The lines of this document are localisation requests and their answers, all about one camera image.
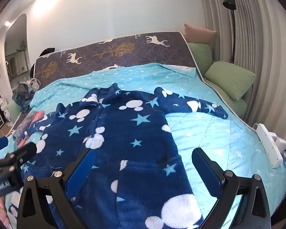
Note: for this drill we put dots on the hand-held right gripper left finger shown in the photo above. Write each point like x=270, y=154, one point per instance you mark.
x=82, y=169

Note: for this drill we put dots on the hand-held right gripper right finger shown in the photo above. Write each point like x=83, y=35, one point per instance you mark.
x=205, y=169

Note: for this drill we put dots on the navy fleece robe white print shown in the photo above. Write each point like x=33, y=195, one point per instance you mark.
x=133, y=157

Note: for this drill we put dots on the grey blue clothes pile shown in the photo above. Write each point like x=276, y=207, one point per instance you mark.
x=22, y=95

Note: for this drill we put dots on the person's left hand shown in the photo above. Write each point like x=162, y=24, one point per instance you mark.
x=2, y=207

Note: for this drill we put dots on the patterned folded garment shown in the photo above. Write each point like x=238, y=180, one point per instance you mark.
x=23, y=126

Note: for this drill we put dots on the green cushion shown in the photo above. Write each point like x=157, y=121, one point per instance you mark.
x=13, y=111

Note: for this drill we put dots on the white rabbit figure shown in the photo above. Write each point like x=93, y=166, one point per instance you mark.
x=4, y=107

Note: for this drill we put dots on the light blue star blanket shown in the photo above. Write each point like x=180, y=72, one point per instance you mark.
x=216, y=133

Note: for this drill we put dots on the white power strip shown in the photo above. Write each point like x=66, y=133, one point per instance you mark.
x=267, y=143

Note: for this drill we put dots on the green bed sheet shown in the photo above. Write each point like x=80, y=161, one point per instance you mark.
x=238, y=106

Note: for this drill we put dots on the white charger plug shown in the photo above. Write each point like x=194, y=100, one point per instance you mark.
x=280, y=143

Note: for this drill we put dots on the large green pillow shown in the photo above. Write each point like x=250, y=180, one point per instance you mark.
x=228, y=78

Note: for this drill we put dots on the black object behind mattress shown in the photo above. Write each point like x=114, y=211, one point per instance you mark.
x=47, y=51

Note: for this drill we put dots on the small green pillow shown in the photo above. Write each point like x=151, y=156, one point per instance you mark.
x=201, y=54

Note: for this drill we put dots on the brown reindeer patterned blanket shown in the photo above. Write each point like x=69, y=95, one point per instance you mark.
x=133, y=50

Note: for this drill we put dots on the pink pillow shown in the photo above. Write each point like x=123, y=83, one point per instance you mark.
x=200, y=34

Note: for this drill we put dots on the grey pleated curtain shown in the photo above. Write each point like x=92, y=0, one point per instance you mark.
x=257, y=40

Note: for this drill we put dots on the black floor lamp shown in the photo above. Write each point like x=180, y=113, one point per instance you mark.
x=228, y=2

